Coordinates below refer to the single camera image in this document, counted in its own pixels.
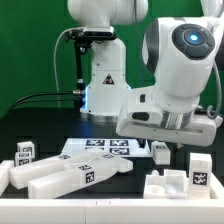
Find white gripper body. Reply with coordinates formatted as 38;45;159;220
116;104;223;147

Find white cube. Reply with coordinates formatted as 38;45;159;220
188;153;212;199
15;152;32;166
17;141;35;158

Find white chair seat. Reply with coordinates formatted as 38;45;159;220
143;169;188;199

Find white chair side frame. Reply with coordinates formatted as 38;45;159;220
9;149;133;199

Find white cube front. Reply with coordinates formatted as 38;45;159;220
15;152;32;166

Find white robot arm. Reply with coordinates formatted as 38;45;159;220
67;0;224;146

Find white marker sheet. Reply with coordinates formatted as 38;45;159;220
62;138;151;157

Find white right barrier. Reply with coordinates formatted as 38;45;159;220
210;174;224;200

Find white barrier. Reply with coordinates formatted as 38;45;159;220
0;199;224;224
0;160;14;196
210;174;224;200

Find white front barrier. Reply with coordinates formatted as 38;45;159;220
0;199;224;224

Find white left barrier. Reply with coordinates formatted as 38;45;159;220
0;160;14;196

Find grey arm hose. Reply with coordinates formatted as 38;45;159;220
205;63;224;120

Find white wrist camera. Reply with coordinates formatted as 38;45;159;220
126;87;158;123

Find black base cables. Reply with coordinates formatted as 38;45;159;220
7;89;86;113

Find black camera stand pole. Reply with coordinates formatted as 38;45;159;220
74;41;85;97

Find black camera on stand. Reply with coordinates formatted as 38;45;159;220
65;26;117;41

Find grey camera cable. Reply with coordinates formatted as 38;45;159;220
53;27;81;109

